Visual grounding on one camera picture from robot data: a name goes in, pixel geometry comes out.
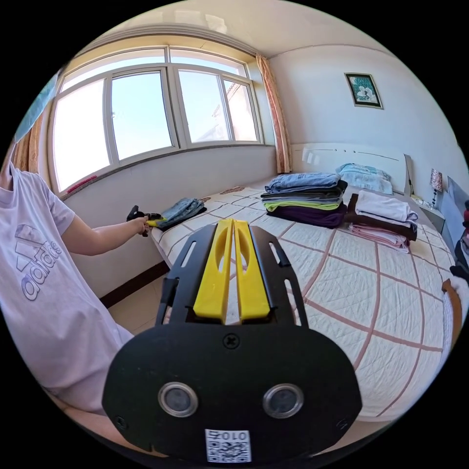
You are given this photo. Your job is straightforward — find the blue jeans with floral pattern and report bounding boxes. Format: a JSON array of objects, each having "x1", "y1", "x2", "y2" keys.
[{"x1": 158, "y1": 197, "x2": 207, "y2": 231}]

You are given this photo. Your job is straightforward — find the bed with checked quilt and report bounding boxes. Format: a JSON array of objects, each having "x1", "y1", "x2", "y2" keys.
[{"x1": 150, "y1": 142, "x2": 469, "y2": 419}]

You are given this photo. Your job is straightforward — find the window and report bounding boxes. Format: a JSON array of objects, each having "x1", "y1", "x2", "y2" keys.
[{"x1": 46, "y1": 44, "x2": 265, "y2": 194}]

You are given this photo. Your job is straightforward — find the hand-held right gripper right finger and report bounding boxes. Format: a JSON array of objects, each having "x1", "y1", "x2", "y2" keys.
[{"x1": 233, "y1": 219, "x2": 274, "y2": 324}]

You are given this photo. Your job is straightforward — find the person's left forearm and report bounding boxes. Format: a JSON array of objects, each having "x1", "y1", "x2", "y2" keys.
[{"x1": 67, "y1": 219, "x2": 137, "y2": 256}]

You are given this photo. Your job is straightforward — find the white nightstand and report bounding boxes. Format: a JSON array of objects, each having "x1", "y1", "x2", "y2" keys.
[{"x1": 410, "y1": 194, "x2": 447, "y2": 236}]

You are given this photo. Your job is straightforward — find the pile of clothes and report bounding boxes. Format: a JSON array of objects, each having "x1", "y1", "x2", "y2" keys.
[
  {"x1": 345, "y1": 190, "x2": 419, "y2": 254},
  {"x1": 260, "y1": 172, "x2": 348, "y2": 229}
]

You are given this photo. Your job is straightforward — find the person's body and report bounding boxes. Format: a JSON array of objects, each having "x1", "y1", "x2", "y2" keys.
[{"x1": 0, "y1": 69, "x2": 135, "y2": 417}]

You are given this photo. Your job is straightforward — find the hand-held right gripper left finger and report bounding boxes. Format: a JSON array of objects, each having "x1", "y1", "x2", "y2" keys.
[{"x1": 193, "y1": 218, "x2": 234, "y2": 318}]

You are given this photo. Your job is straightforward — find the table lamp with patterned shade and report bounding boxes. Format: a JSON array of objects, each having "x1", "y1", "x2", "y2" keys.
[{"x1": 429, "y1": 168, "x2": 445, "y2": 210}]

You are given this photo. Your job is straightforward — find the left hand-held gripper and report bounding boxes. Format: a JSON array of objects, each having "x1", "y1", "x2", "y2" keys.
[{"x1": 140, "y1": 211, "x2": 168, "y2": 237}]

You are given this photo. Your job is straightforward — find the orange patterned curtain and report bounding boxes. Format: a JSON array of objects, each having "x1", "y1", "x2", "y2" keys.
[
  {"x1": 12, "y1": 111, "x2": 45, "y2": 173},
  {"x1": 255, "y1": 53, "x2": 293, "y2": 174}
]

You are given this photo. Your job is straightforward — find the framed wall picture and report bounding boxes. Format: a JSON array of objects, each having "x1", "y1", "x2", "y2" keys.
[{"x1": 344, "y1": 72, "x2": 384, "y2": 110}]

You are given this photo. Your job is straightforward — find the light blue pillow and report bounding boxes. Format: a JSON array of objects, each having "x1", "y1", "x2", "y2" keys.
[{"x1": 335, "y1": 163, "x2": 394, "y2": 195}]

